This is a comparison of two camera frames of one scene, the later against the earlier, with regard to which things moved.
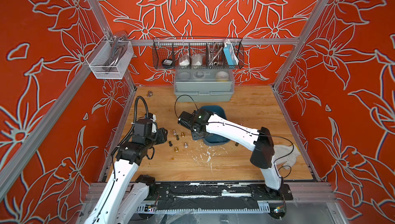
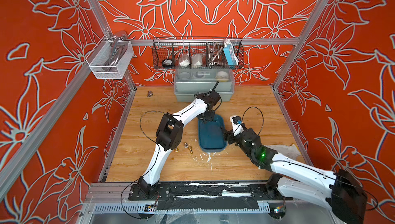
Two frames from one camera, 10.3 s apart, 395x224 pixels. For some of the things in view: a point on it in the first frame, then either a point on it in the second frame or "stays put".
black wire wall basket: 198,53 stays put
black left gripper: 162,135 to 211,118
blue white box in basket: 230,54 stays put
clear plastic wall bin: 110,59 stays put
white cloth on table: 285,154 stays put
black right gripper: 193,135 to 231,135
